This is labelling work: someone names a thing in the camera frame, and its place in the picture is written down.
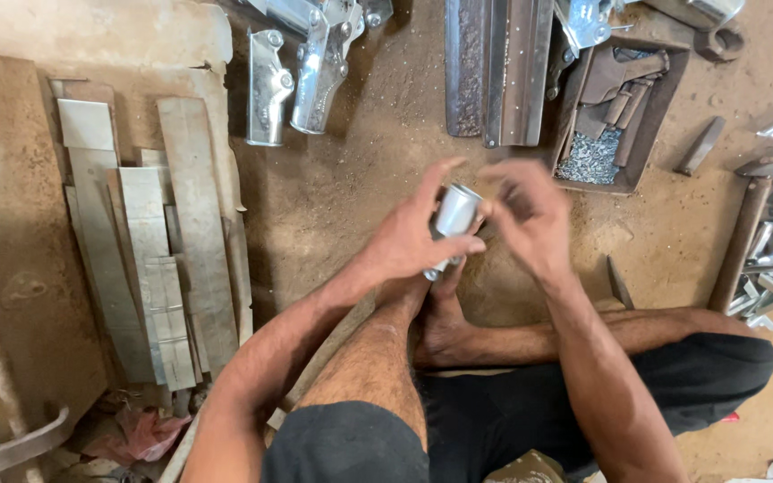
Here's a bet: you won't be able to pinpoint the person's left leg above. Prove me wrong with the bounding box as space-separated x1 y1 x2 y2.
294 258 475 452

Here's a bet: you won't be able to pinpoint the heap of shiny brackets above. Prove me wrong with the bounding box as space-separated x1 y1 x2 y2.
238 0 395 31

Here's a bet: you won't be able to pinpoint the pile of small silver rivets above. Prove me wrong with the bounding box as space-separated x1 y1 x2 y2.
556 126 624 186

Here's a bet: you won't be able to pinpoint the person's leg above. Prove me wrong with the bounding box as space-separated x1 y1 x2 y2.
294 258 475 452
412 305 763 371

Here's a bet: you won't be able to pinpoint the rusty metal ring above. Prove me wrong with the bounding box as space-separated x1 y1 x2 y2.
693 25 746 63

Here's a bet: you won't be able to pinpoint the wooden tray box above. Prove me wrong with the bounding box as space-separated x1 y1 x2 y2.
546 34 691 196

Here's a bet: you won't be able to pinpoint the shiny hinge bracket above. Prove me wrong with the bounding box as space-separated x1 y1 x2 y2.
546 0 633 102

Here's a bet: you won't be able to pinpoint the olive crumpled cloth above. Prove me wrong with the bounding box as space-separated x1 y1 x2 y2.
482 449 570 483

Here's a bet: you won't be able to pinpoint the large brown board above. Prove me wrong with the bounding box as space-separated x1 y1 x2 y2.
0 50 111 483

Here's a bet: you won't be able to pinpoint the pink plastic bag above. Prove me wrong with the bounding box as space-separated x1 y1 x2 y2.
83 407 194 465

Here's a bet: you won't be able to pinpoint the rusty curved metal handle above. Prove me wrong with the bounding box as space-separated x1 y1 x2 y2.
0 402 73 479

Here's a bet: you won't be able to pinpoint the small dark metal block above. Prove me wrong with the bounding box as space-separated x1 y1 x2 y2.
677 115 727 177

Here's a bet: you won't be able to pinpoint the person's right leg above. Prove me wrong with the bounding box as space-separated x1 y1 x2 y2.
412 305 763 371

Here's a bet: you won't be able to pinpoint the heap of rusty metal pieces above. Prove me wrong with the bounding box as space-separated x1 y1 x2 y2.
573 46 671 169

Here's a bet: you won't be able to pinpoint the rusty iron rod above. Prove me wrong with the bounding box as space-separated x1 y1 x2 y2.
708 176 773 314

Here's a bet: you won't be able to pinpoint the pile of flat metal strips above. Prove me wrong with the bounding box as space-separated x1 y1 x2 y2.
51 79 255 392

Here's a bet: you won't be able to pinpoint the rusty rough metal bar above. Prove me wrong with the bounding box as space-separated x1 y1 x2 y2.
444 0 495 139

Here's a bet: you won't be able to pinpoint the person's left hand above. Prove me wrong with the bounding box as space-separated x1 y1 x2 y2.
360 157 488 289

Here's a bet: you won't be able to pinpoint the small shiny metal bracket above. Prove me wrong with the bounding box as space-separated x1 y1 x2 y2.
246 27 295 148

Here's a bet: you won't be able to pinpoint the black shorts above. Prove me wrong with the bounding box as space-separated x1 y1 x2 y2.
260 332 773 483

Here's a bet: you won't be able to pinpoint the small metal wedge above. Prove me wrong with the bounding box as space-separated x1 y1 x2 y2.
605 254 636 311

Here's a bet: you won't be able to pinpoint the rusty angled metal bar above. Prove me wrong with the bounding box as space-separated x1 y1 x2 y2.
482 0 556 150

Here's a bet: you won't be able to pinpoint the silver metal tube fitting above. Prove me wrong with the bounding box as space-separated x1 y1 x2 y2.
423 182 485 283

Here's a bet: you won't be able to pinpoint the person's right hand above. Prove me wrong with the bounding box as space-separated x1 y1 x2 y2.
477 159 579 280

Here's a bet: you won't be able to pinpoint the long shiny metal bracket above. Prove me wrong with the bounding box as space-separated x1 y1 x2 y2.
290 0 366 136

